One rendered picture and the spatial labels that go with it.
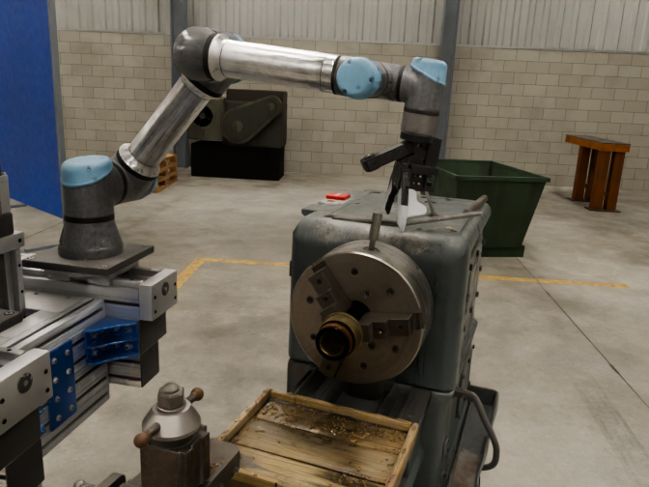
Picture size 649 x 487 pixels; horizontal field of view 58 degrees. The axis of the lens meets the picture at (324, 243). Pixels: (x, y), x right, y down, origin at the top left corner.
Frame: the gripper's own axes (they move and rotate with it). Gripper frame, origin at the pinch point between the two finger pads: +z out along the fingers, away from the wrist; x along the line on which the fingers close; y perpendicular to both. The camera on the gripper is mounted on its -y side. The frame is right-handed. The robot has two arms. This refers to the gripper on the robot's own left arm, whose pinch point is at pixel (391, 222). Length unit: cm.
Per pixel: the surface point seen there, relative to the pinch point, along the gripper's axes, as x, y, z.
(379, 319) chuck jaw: -11.0, -1.8, 18.5
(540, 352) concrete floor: 198, 165, 125
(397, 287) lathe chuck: -7.9, 1.7, 12.0
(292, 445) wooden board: -23, -18, 42
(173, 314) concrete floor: 262, -73, 150
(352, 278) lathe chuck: -3.3, -7.2, 12.7
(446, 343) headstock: 0.7, 19.1, 28.5
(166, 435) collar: -55, -40, 18
